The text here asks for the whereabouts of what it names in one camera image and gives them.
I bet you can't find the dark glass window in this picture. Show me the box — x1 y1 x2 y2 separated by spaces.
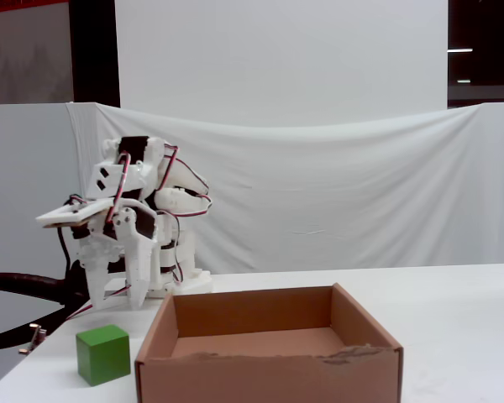
446 0 504 109

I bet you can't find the brown cardboard box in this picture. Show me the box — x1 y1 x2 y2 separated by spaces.
134 282 405 403

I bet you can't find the metal table clamp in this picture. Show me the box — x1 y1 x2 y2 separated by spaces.
18 322 48 356

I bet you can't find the red black elbow servo wire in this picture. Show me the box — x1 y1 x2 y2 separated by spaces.
157 144 214 220

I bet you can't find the white backdrop board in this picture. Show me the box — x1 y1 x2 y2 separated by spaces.
114 0 449 127

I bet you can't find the green cube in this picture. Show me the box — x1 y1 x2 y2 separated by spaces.
75 323 131 388

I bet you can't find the red black gripper servo wire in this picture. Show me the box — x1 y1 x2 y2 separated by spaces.
107 151 134 226

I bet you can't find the grey partition panel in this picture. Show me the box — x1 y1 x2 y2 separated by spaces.
0 102 87 279

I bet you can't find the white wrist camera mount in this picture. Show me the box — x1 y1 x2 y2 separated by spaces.
34 197 113 231

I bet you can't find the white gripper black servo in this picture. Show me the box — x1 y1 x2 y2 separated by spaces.
72 200 159 312

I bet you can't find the white cloth backdrop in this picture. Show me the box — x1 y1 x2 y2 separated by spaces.
65 100 504 279

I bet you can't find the red black base wire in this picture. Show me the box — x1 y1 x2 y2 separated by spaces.
66 285 131 322

